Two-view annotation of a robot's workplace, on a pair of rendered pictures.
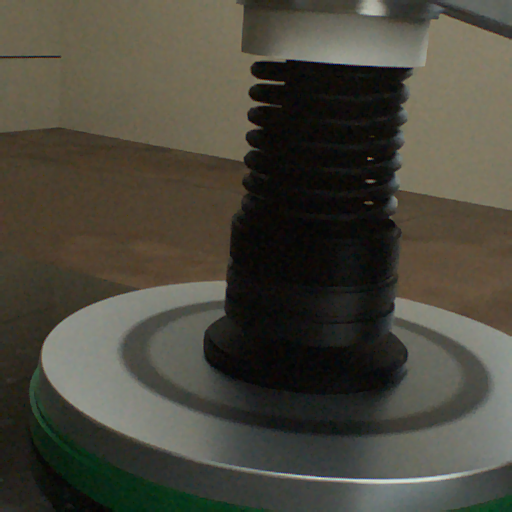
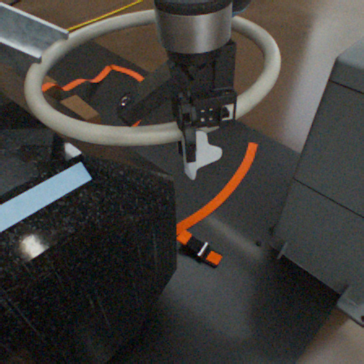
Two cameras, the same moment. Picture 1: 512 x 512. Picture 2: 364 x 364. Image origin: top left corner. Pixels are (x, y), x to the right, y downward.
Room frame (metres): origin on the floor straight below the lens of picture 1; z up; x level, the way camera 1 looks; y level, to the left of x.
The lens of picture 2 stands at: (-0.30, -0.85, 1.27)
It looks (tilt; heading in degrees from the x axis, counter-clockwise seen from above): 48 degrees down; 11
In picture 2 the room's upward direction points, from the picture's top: straight up
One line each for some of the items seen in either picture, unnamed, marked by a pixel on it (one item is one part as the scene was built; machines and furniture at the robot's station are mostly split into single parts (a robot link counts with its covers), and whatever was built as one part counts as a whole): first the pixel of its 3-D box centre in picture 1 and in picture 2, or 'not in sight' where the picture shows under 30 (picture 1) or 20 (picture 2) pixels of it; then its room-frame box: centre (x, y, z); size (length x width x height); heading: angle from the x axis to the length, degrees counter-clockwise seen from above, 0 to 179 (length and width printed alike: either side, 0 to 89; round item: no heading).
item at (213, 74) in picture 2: not in sight; (200, 84); (0.12, -0.79, 1.01); 0.09 x 0.08 x 0.12; 114
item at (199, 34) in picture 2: not in sight; (192, 22); (0.13, -0.78, 1.09); 0.10 x 0.09 x 0.05; 24
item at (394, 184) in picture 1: (326, 121); not in sight; (0.38, -0.02, 0.95); 0.06 x 0.06 x 0.09
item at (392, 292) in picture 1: (311, 276); not in sight; (0.38, -0.02, 0.88); 0.07 x 0.07 x 0.01
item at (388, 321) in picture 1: (309, 305); not in sight; (0.38, -0.02, 0.87); 0.07 x 0.07 x 0.01
